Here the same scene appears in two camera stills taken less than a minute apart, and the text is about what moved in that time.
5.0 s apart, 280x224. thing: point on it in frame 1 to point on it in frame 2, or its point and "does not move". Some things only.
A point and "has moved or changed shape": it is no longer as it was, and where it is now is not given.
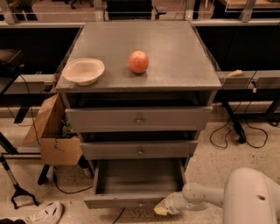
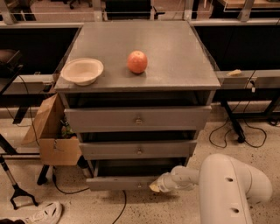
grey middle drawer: (138, 150) does not move
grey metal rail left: (32, 83) does not move
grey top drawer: (191, 118) does not move
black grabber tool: (17, 188) does not move
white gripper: (171, 203) to (166, 180)
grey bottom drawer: (134, 183) has moved or changed shape
